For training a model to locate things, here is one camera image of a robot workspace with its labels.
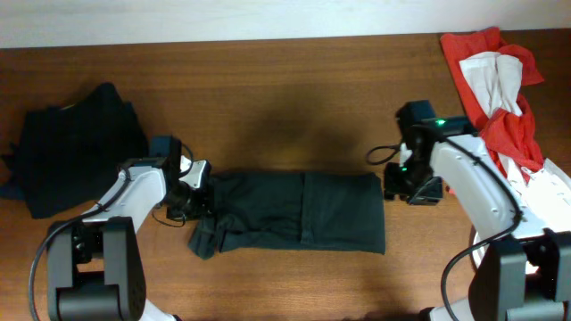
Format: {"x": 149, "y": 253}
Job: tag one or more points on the red t-shirt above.
{"x": 457, "y": 48}

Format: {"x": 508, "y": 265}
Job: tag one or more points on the dark green t-shirt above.
{"x": 291, "y": 211}

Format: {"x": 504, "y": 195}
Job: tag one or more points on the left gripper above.
{"x": 202, "y": 207}

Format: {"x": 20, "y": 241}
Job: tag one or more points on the folded black clothes stack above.
{"x": 69, "y": 155}

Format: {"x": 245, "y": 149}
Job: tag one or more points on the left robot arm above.
{"x": 94, "y": 267}

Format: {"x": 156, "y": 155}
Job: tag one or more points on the blue folded garment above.
{"x": 11, "y": 192}

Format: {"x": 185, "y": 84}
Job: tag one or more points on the white t-shirt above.
{"x": 543, "y": 187}

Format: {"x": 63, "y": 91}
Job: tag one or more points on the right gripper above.
{"x": 392, "y": 185}

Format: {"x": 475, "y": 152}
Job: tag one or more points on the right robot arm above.
{"x": 519, "y": 269}

